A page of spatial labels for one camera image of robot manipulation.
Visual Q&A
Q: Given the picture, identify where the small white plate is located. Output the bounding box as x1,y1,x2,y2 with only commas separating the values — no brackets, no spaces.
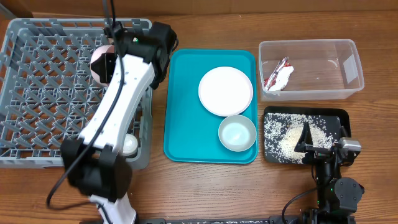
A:
90,45,115,86

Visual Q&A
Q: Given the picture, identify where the white rice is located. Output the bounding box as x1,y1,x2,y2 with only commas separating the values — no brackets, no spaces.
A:
264,113,340,164

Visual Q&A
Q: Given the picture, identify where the red snack wrapper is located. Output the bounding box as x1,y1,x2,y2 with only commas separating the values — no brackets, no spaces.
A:
264,57,294,91

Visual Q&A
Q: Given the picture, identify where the grey bowl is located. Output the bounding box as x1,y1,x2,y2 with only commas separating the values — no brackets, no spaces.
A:
218,114,257,152

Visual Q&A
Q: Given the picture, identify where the white cup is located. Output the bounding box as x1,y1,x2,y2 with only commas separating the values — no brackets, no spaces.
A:
122,134,138,157

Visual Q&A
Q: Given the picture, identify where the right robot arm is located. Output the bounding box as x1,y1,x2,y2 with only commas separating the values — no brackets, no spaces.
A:
294,123,364,223

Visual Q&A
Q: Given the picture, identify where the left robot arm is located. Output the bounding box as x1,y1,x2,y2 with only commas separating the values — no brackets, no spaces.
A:
56,22,178,223

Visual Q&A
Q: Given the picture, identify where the black waste tray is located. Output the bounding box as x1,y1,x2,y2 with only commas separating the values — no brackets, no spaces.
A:
263,106,351,145

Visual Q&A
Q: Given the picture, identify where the grey dish rack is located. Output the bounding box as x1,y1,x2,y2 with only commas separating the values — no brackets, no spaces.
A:
0,17,159,170

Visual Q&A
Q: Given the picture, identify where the clear plastic bin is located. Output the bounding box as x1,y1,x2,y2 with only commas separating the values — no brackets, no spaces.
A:
258,39,364,101

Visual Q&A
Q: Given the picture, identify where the large white plate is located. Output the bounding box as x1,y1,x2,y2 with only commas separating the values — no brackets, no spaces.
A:
198,67,254,117

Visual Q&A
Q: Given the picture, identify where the teal serving tray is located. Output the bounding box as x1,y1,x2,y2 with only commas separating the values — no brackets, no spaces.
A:
164,49,259,164

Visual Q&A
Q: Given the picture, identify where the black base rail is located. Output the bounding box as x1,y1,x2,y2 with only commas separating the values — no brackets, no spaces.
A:
137,216,299,224

